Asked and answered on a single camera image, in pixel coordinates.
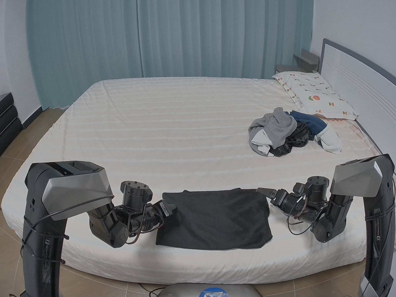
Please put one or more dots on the black chest of drawers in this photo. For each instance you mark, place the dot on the black chest of drawers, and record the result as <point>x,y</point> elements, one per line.
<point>7,119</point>

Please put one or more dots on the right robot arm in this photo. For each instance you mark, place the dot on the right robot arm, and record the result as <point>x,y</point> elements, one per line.
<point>359,178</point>

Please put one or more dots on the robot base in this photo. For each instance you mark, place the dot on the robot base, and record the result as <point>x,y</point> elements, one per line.
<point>191,291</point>

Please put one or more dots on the bed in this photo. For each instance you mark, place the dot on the bed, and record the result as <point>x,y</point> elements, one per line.
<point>170,135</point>

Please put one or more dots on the grey bedside table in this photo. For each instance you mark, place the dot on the grey bedside table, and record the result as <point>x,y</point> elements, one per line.
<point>306,57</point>

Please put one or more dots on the black T-shirt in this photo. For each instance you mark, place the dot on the black T-shirt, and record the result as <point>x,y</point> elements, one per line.
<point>213,218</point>

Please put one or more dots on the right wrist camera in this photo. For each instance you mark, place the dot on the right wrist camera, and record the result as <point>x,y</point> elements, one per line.
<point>299,188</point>

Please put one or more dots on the blue-green curtain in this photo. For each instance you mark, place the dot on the blue-green curtain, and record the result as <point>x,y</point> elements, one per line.
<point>170,36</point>

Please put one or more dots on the white printed pillow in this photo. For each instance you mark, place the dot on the white printed pillow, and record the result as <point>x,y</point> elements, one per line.
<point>315,94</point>

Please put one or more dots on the pile of clothes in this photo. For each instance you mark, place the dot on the pile of clothes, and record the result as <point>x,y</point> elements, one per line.
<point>275,128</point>

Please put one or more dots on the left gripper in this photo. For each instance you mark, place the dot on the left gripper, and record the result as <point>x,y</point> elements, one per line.
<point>156,215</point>

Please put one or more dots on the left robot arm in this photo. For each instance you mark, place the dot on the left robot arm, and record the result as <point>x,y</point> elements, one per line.
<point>71,181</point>

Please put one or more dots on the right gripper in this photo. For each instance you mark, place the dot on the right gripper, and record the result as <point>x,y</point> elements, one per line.
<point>289,204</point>

